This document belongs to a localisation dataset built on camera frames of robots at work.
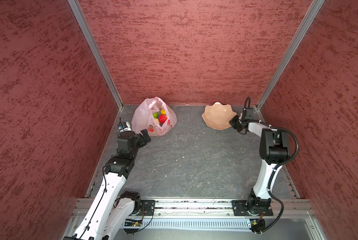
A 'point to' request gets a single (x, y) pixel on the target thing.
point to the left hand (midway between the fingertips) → (140, 136)
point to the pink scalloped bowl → (218, 116)
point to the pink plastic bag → (142, 117)
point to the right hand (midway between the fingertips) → (227, 123)
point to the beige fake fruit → (157, 120)
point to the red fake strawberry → (162, 118)
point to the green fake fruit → (155, 115)
